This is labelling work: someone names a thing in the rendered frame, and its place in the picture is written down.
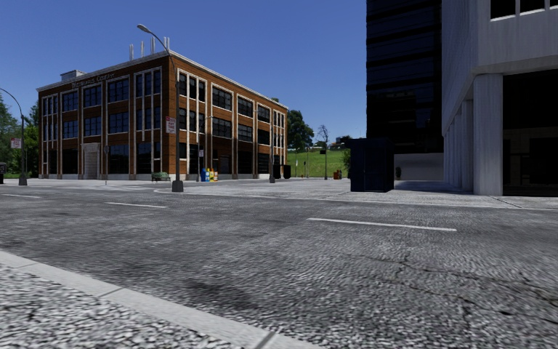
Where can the dark bin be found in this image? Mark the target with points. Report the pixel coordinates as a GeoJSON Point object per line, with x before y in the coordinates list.
{"type": "Point", "coordinates": [286, 171]}
{"type": "Point", "coordinates": [277, 171]}

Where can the grey pole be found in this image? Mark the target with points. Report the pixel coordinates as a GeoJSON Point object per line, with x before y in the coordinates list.
{"type": "Point", "coordinates": [271, 152]}

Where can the bare tree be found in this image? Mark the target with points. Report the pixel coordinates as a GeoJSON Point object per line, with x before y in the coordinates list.
{"type": "Point", "coordinates": [323, 133]}

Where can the blue booth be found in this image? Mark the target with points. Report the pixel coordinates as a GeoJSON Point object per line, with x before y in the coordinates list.
{"type": "Point", "coordinates": [371, 165]}

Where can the grey street lamp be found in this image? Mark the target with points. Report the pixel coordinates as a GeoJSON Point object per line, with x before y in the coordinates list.
{"type": "Point", "coordinates": [22, 148]}
{"type": "Point", "coordinates": [177, 131]}

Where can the green bench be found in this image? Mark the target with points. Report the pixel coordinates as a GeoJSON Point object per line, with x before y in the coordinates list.
{"type": "Point", "coordinates": [160, 176]}

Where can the red brick building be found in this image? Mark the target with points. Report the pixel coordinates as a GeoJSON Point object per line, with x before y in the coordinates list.
{"type": "Point", "coordinates": [148, 126]}

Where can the dark glass tower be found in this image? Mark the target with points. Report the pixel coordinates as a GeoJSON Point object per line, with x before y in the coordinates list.
{"type": "Point", "coordinates": [403, 74]}

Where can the pale concrete building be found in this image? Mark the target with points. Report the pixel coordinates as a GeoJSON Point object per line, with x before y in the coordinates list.
{"type": "Point", "coordinates": [484, 96]}

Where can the trees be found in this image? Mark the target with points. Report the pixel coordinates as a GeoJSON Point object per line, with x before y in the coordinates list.
{"type": "Point", "coordinates": [11, 139]}

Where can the dark box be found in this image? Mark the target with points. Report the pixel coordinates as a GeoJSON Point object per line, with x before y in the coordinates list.
{"type": "Point", "coordinates": [2, 171]}

